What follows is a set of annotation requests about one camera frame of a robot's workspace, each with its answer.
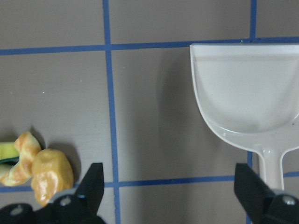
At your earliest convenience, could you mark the yellow green sponge piece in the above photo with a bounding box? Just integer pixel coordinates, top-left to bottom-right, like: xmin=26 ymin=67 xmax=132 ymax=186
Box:
xmin=0 ymin=142 xmax=19 ymax=163

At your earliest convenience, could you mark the striped toy croissant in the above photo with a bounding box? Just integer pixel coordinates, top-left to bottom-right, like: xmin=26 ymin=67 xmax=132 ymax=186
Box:
xmin=0 ymin=131 xmax=41 ymax=187

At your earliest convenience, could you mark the white plastic dustpan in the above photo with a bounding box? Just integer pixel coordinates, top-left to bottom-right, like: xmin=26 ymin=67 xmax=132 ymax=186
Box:
xmin=190 ymin=43 xmax=299 ymax=189

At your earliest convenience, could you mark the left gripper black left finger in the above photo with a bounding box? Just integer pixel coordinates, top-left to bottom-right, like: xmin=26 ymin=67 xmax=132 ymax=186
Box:
xmin=75 ymin=163 xmax=104 ymax=214

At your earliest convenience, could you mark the glossy yellow toy bread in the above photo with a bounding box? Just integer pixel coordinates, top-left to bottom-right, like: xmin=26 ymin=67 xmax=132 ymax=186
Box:
xmin=31 ymin=148 xmax=74 ymax=207

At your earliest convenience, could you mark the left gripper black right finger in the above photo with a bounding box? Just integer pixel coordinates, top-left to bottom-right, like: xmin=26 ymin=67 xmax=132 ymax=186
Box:
xmin=234 ymin=163 xmax=278 ymax=224

